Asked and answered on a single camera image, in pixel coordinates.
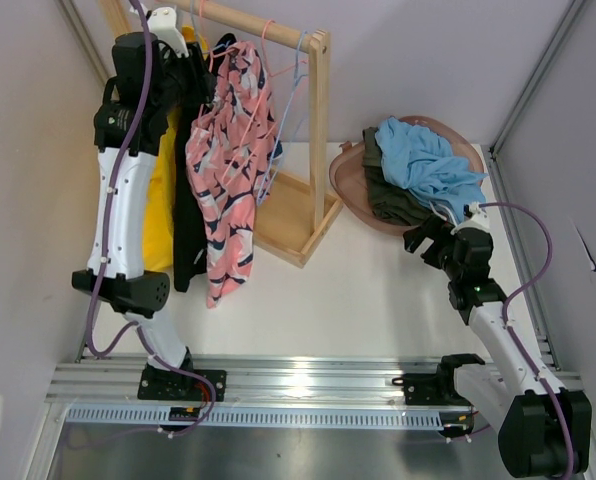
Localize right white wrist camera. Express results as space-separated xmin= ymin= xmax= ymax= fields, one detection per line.
xmin=451 ymin=202 xmax=491 ymax=235

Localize wooden clothes rack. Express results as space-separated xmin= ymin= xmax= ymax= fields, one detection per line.
xmin=100 ymin=0 xmax=342 ymax=270

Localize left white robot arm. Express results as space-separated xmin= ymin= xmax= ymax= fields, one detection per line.
xmin=72 ymin=32 xmax=214 ymax=400

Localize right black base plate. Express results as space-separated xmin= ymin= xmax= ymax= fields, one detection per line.
xmin=391 ymin=373 xmax=471 ymax=407

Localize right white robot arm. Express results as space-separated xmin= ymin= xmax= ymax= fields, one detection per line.
xmin=403 ymin=213 xmax=592 ymax=479

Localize pink patterned shorts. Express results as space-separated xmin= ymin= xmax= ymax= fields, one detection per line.
xmin=185 ymin=41 xmax=277 ymax=308

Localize olive green shorts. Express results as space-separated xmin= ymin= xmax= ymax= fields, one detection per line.
xmin=362 ymin=127 xmax=432 ymax=226

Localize slotted cable duct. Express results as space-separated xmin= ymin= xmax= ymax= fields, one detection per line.
xmin=65 ymin=404 xmax=474 ymax=431

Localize aluminium mounting rail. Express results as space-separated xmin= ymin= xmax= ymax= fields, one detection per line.
xmin=45 ymin=355 xmax=590 ymax=411

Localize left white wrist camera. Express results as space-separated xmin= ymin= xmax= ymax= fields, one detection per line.
xmin=141 ymin=5 xmax=189 ymax=58

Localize light blue shorts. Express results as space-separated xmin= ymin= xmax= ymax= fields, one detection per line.
xmin=375 ymin=117 xmax=486 ymax=224

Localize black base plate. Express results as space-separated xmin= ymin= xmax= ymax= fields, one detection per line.
xmin=391 ymin=373 xmax=471 ymax=407
xmin=137 ymin=365 xmax=227 ymax=402

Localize black shorts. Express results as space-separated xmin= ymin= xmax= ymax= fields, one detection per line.
xmin=171 ymin=32 xmax=239 ymax=293

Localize yellow shorts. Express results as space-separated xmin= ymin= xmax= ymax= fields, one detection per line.
xmin=141 ymin=25 xmax=210 ymax=274

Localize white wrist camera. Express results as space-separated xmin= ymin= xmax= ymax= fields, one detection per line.
xmin=451 ymin=202 xmax=491 ymax=235
xmin=141 ymin=5 xmax=189 ymax=58

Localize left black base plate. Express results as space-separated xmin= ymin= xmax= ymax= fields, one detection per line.
xmin=137 ymin=365 xmax=227 ymax=402

